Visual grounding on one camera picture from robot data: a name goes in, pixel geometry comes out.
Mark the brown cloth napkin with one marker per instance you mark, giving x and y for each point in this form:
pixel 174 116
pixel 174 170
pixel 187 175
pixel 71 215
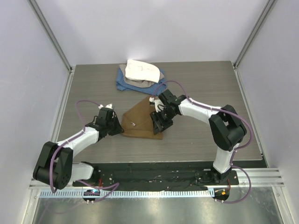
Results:
pixel 140 115

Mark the white slotted cable duct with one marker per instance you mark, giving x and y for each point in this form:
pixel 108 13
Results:
pixel 91 193

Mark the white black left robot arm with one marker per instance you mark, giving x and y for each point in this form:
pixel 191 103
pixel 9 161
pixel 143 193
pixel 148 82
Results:
pixel 55 165

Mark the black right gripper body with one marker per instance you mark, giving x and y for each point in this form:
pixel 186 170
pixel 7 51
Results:
pixel 164 117

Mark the blue checkered cloth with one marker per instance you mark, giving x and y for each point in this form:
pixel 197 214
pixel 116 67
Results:
pixel 154 89

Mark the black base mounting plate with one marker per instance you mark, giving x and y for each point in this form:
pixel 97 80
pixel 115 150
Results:
pixel 162 176

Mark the aluminium frame rail left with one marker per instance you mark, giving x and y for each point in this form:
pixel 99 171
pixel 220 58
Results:
pixel 45 25

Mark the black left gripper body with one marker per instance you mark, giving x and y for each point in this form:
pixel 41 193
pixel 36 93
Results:
pixel 113 126

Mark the aluminium frame rail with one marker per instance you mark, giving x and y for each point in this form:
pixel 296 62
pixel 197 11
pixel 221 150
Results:
pixel 45 25
pixel 255 30

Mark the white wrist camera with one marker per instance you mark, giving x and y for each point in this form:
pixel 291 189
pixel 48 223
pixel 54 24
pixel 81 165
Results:
pixel 110 106
pixel 159 106

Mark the white folded cloth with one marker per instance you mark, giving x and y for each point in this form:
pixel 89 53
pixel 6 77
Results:
pixel 141 71

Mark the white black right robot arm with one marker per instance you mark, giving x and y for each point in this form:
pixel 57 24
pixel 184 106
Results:
pixel 226 126

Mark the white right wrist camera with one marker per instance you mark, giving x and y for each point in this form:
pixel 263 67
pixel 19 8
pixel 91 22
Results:
pixel 159 106

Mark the aluminium frame rail right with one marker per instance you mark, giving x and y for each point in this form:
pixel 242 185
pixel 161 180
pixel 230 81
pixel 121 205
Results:
pixel 255 30

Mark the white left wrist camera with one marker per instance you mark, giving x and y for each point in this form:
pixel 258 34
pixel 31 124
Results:
pixel 110 106

